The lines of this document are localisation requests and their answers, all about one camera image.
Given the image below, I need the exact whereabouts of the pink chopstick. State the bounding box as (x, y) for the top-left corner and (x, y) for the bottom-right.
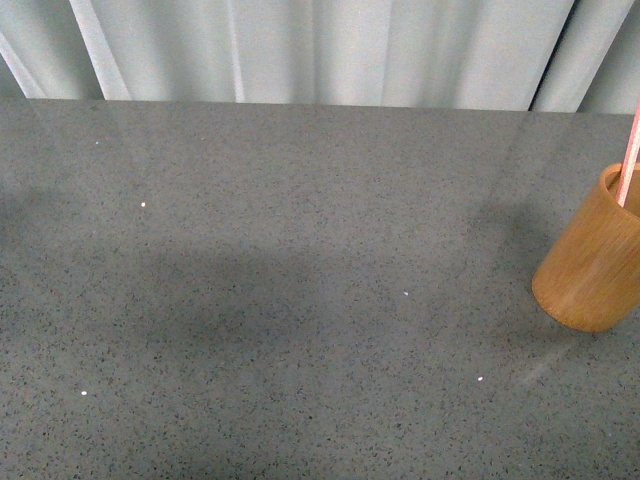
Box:
(616, 102), (640, 207)

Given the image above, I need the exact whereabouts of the bamboo chopstick holder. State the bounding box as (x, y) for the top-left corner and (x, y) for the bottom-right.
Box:
(532, 163), (639, 333)

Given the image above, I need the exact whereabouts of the white curtain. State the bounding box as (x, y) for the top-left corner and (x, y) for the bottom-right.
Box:
(1, 1), (639, 113)

